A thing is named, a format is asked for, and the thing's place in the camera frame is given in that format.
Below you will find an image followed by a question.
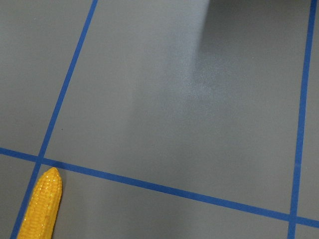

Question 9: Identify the yellow corn cob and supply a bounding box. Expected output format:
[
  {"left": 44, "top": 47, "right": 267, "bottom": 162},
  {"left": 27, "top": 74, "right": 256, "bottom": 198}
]
[{"left": 17, "top": 167, "right": 62, "bottom": 239}]

